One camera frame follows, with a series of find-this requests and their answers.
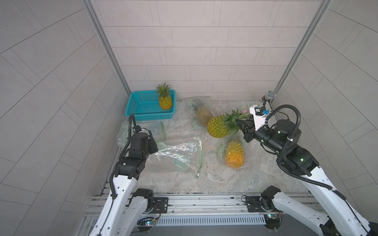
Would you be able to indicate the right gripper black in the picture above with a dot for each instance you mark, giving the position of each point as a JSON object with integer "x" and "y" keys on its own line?
{"x": 250, "y": 132}

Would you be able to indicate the pineapple yellow orange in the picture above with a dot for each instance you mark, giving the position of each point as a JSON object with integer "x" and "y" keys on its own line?
{"x": 165, "y": 100}

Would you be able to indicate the teal plastic basket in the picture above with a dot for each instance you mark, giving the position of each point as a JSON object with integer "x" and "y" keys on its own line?
{"x": 145, "y": 106}

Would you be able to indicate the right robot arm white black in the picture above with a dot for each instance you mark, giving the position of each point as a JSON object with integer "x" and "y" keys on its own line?
{"x": 339, "y": 218}

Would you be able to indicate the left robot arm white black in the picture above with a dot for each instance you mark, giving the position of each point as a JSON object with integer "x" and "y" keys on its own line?
{"x": 123, "y": 209}

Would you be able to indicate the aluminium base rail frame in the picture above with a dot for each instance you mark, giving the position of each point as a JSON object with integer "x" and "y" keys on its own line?
{"x": 204, "y": 210}

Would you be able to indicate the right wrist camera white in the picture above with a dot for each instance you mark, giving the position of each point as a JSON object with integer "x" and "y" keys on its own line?
{"x": 259, "y": 113}

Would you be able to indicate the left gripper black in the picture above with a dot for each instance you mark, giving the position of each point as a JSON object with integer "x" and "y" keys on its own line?
{"x": 150, "y": 141}

